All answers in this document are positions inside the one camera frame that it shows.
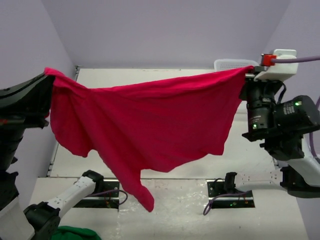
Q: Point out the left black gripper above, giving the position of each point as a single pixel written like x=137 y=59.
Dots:
x=36 y=91

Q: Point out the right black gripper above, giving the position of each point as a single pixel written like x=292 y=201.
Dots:
x=249 y=81

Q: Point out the red t shirt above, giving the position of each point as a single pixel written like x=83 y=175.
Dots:
x=156 y=125

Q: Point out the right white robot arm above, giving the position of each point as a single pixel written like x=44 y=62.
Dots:
x=281 y=126

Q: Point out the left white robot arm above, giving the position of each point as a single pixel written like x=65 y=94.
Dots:
x=40 y=218

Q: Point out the white plastic basket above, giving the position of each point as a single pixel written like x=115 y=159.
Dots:
x=226 y=64

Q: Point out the green t shirt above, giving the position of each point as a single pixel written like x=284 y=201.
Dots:
x=74 y=233

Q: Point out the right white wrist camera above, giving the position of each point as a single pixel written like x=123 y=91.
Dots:
x=278 y=65

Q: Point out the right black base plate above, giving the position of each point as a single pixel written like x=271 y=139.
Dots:
x=234 y=200

